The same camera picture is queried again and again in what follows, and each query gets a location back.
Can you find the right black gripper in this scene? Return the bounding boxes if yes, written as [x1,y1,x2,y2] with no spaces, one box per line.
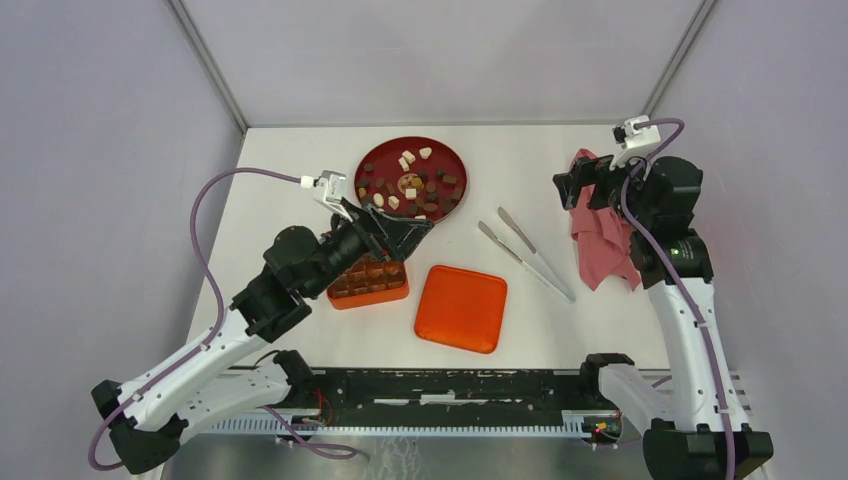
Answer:
[554,144,656,230]

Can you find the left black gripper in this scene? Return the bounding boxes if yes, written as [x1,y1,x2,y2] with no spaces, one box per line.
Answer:
[305,196,434,298]

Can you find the orange chocolate box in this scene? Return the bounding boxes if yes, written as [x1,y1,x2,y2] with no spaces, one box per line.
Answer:
[326,255,410,310]

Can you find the metal tongs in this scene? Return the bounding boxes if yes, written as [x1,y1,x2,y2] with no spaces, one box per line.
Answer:
[477,207,576,304]

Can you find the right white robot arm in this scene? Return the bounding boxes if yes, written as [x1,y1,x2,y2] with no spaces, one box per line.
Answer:
[552,156,774,479]

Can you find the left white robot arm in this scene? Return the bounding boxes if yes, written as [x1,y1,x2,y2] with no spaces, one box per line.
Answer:
[92,201,434,475]

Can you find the round red tray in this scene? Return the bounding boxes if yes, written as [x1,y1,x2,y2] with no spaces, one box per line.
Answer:
[353,136,469,223]

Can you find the pink cloth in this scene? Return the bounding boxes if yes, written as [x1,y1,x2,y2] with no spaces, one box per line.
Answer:
[570,185,641,291]

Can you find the orange box lid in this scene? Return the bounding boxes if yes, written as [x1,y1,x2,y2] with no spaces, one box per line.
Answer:
[413,265,508,354]

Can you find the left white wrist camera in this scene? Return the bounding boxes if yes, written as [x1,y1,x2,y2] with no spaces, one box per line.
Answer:
[300,170,347,211]

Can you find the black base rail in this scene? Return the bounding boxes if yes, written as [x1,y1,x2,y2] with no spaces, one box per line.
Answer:
[251,367,645,429]

